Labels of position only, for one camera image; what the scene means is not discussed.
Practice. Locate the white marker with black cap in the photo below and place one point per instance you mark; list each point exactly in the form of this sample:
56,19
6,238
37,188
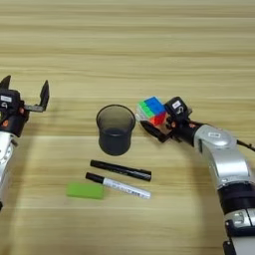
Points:
126,188

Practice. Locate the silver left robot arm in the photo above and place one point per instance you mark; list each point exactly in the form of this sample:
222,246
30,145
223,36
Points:
5,159

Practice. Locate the black mesh pen cup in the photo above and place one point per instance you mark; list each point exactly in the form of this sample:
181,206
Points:
114,142

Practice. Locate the black marker pen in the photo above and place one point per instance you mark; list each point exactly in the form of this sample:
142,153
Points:
121,170

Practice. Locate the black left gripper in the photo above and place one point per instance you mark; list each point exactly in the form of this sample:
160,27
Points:
13,123

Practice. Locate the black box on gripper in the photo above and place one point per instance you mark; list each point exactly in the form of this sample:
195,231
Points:
178,108
9,99

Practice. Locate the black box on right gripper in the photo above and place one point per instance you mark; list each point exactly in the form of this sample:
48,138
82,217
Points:
178,108

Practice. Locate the colourful puzzle cube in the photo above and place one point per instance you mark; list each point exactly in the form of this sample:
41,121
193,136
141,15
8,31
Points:
151,111

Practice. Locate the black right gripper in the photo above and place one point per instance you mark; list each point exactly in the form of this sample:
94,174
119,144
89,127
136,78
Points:
186,129

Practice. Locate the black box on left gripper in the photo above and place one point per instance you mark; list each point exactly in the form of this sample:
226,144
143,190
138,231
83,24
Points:
9,99

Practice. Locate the green eraser block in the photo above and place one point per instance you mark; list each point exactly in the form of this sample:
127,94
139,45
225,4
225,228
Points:
85,191

